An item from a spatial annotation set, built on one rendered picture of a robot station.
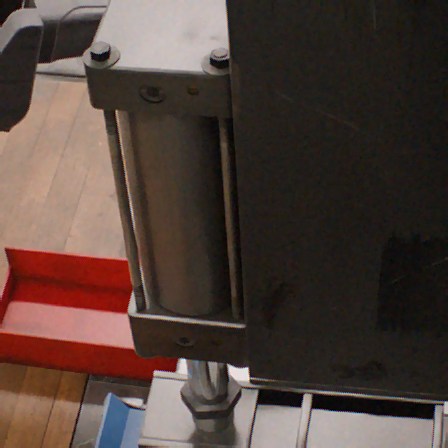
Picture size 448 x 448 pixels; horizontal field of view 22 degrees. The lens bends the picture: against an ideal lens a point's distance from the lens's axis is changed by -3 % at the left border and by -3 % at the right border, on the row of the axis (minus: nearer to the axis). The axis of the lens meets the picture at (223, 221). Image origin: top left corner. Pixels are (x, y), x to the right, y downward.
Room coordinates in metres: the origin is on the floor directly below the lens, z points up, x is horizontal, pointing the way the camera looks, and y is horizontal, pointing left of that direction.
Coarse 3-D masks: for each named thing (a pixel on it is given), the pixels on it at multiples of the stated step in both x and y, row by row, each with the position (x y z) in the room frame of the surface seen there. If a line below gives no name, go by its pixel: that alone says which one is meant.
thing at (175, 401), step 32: (160, 384) 0.58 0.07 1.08; (192, 384) 0.54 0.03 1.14; (224, 384) 0.54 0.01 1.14; (160, 416) 0.55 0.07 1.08; (192, 416) 0.54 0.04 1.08; (224, 416) 0.52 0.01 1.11; (256, 416) 0.55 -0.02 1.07; (288, 416) 0.55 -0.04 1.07; (320, 416) 0.54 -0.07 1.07; (352, 416) 0.54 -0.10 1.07; (384, 416) 0.54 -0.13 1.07; (416, 416) 0.54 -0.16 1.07
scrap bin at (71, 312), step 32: (32, 256) 0.85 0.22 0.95; (64, 256) 0.84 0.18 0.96; (96, 256) 0.84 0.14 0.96; (32, 288) 0.84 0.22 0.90; (64, 288) 0.84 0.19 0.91; (96, 288) 0.84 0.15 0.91; (128, 288) 0.83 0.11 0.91; (0, 320) 0.79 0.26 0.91; (32, 320) 0.80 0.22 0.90; (64, 320) 0.79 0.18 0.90; (96, 320) 0.79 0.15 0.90; (0, 352) 0.74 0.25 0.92; (32, 352) 0.73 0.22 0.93; (64, 352) 0.73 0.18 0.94; (96, 352) 0.72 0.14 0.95; (128, 352) 0.71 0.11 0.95
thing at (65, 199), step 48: (48, 96) 1.17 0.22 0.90; (0, 144) 1.09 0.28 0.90; (48, 144) 1.08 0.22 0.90; (96, 144) 1.07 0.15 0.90; (0, 192) 1.00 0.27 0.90; (48, 192) 1.00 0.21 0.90; (96, 192) 0.99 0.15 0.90; (0, 240) 0.92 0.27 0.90; (48, 240) 0.92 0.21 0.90; (96, 240) 0.91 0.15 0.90; (0, 288) 0.85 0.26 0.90; (0, 384) 0.72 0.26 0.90; (48, 384) 0.71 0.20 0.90; (0, 432) 0.65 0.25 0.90; (48, 432) 0.65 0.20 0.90
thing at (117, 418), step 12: (108, 396) 0.62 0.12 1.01; (108, 408) 0.60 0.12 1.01; (120, 408) 0.61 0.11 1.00; (108, 420) 0.59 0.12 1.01; (120, 420) 0.60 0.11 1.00; (132, 420) 0.60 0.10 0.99; (108, 432) 0.58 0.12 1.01; (120, 432) 0.59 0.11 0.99; (132, 432) 0.59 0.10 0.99; (96, 444) 0.56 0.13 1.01; (108, 444) 0.57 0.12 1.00; (120, 444) 0.58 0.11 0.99; (132, 444) 0.58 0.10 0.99
